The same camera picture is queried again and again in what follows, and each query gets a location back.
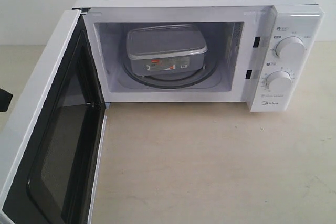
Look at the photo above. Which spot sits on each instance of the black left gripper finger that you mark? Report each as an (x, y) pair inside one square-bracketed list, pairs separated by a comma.
[(5, 100)]

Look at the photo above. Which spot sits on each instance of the white plastic lidded container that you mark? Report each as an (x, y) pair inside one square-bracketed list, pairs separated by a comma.
[(165, 49)]

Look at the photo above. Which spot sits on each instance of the upper white control knob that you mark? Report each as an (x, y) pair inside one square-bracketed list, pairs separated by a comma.
[(290, 47)]

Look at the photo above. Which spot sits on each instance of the glass microwave turntable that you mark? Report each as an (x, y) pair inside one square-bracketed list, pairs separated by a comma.
[(174, 80)]

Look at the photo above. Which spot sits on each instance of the white microwave oven body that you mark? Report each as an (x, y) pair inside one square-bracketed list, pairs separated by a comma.
[(241, 34)]

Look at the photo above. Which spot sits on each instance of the white microwave door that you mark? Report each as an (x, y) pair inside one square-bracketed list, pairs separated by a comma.
[(51, 144)]

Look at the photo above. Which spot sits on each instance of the lower white timer knob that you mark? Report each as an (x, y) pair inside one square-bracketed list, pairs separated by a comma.
[(279, 81)]

